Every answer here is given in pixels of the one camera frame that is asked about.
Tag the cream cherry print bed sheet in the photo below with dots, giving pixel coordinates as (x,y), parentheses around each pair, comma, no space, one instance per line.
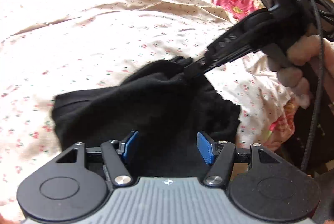
(91,31)

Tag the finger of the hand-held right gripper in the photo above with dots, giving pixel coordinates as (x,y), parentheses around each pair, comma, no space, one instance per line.
(234,57)
(234,36)

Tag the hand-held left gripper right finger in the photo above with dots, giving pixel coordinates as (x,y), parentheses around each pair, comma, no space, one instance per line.
(204,147)

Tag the person's right hand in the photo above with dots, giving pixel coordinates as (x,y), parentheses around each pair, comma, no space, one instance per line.
(300,51)

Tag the black pants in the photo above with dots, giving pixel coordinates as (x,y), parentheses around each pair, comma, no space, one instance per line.
(143,104)

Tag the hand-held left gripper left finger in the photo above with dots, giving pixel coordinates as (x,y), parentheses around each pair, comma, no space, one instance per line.
(130,144)

